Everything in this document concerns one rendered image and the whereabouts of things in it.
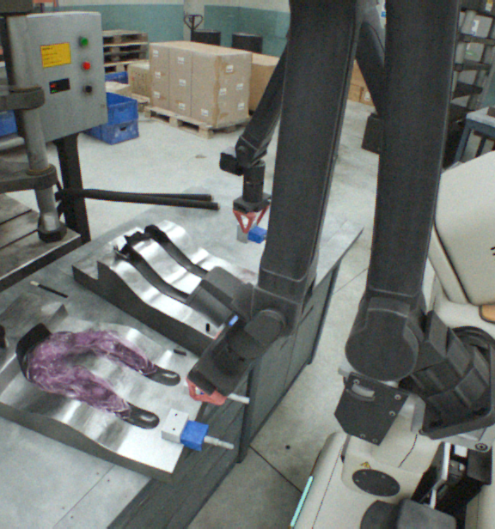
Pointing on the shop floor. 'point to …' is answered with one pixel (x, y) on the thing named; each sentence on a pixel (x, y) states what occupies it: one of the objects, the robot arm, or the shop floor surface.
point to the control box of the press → (66, 91)
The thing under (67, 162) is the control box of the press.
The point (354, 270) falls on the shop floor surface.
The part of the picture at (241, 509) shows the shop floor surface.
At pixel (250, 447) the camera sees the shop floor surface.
